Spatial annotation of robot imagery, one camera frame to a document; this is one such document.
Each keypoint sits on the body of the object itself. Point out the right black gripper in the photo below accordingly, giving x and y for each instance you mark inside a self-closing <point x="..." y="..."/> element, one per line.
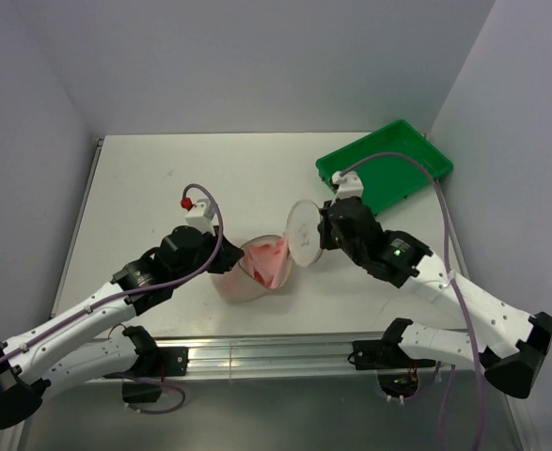
<point x="326" y="241"/>

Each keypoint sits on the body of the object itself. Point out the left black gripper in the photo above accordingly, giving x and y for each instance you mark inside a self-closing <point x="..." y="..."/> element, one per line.
<point x="228" y="255"/>

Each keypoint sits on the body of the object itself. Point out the pink bra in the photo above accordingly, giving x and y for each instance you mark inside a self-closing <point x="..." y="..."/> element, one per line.
<point x="267" y="261"/>

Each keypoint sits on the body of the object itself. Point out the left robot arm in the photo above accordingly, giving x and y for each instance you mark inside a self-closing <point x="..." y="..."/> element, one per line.
<point x="138" y="287"/>

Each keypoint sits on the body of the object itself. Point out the green plastic tray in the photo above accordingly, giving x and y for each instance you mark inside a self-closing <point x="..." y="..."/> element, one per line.
<point x="392" y="176"/>

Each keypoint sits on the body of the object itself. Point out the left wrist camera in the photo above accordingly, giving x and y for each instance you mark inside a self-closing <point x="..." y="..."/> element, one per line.
<point x="199" y="214"/>

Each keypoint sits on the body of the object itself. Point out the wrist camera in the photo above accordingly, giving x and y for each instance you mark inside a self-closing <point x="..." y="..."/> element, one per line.
<point x="199" y="214"/>
<point x="346" y="185"/>

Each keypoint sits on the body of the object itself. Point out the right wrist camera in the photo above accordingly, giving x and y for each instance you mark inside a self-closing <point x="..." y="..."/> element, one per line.
<point x="346" y="185"/>

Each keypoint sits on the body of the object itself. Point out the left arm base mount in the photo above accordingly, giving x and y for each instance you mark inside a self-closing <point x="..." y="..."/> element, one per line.
<point x="170" y="362"/>

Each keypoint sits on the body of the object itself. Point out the aluminium table frame rail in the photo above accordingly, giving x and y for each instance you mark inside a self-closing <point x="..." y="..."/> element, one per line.
<point x="266" y="354"/>

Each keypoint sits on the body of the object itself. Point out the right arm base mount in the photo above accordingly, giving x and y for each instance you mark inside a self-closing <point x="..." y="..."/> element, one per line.
<point x="378" y="355"/>

